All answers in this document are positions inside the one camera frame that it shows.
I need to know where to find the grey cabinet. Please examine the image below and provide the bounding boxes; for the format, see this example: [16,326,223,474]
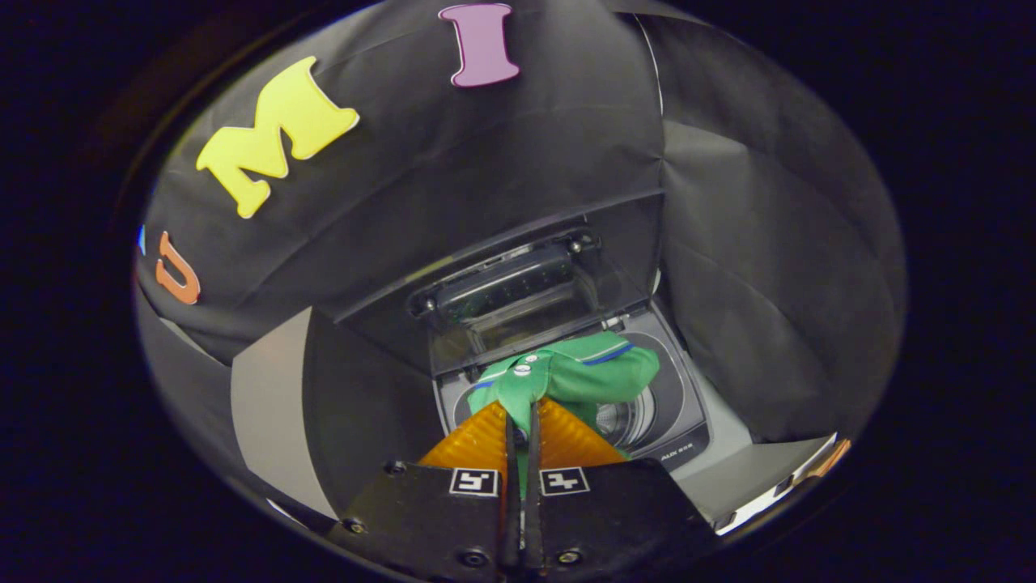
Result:
[231,306,446,519]

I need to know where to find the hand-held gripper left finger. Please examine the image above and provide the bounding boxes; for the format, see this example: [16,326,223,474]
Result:
[328,399,519,583]

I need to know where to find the dark washing machine lid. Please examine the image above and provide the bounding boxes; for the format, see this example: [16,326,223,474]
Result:
[336,190,666,377]

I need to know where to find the black backdrop cloth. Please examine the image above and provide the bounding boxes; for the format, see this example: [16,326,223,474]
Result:
[134,0,907,446]

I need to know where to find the orange and white object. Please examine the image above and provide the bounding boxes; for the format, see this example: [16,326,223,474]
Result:
[809,437,852,479]

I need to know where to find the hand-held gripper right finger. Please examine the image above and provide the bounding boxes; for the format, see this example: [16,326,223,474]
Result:
[522,397,721,580]

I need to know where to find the grey washing machine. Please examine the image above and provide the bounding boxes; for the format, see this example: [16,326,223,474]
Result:
[433,304,755,487]

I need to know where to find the green polo shirt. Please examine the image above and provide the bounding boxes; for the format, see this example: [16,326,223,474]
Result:
[468,330,660,495]

